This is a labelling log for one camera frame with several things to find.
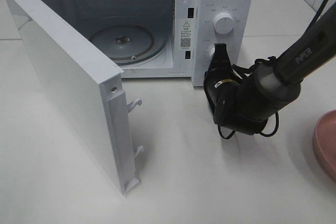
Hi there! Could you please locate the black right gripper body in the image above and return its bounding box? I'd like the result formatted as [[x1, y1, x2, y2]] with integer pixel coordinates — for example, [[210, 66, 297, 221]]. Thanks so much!
[[203, 59, 240, 109]]

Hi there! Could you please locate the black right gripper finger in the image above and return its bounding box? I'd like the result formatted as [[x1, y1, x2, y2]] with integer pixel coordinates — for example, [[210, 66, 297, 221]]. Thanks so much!
[[214, 43, 229, 61]]

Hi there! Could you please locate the white microwave door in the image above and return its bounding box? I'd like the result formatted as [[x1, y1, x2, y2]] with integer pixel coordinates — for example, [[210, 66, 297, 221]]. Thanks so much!
[[6, 0, 144, 194]]

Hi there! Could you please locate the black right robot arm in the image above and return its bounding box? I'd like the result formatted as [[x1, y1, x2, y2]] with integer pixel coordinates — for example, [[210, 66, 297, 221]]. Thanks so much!
[[203, 5, 335, 135]]

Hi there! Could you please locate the lower white timer knob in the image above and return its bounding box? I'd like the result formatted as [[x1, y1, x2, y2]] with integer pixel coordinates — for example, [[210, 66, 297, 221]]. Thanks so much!
[[208, 47, 215, 61]]

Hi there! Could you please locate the upper white power knob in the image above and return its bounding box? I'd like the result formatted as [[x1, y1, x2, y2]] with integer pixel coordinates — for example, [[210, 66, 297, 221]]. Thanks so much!
[[213, 10, 235, 35]]

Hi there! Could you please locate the white warning label sticker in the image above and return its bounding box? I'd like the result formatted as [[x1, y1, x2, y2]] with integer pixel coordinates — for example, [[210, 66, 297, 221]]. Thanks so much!
[[178, 18, 194, 50]]

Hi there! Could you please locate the white microwave oven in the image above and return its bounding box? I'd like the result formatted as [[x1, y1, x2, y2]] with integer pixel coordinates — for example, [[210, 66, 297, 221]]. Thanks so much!
[[41, 0, 251, 86]]

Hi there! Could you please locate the glass microwave turntable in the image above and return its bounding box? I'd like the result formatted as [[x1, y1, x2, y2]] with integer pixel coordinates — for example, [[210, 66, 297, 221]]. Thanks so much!
[[89, 25, 168, 66]]

